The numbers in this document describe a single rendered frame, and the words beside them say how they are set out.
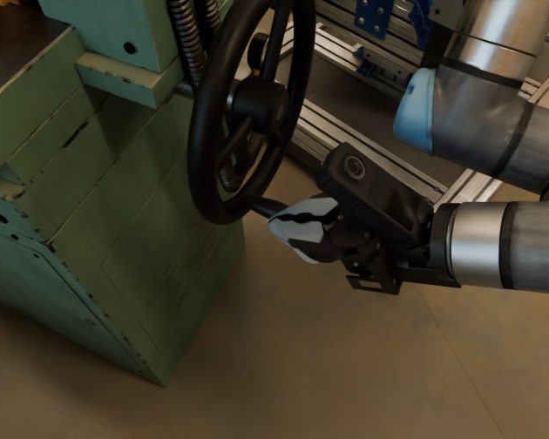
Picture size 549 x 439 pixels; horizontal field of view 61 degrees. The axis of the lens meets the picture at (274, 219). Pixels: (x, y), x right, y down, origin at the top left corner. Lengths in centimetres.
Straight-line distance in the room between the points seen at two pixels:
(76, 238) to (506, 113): 51
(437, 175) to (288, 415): 72
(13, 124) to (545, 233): 47
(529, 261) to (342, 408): 87
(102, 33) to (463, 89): 35
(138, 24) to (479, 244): 36
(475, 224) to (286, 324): 90
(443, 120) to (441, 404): 92
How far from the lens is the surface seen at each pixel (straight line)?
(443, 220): 43
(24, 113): 52
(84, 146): 60
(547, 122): 48
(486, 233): 41
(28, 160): 54
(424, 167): 132
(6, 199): 55
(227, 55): 42
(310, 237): 48
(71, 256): 66
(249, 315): 128
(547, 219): 41
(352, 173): 41
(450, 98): 46
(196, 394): 123
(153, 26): 48
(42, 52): 52
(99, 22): 52
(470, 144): 46
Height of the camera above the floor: 119
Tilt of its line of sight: 57 degrees down
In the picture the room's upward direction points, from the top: straight up
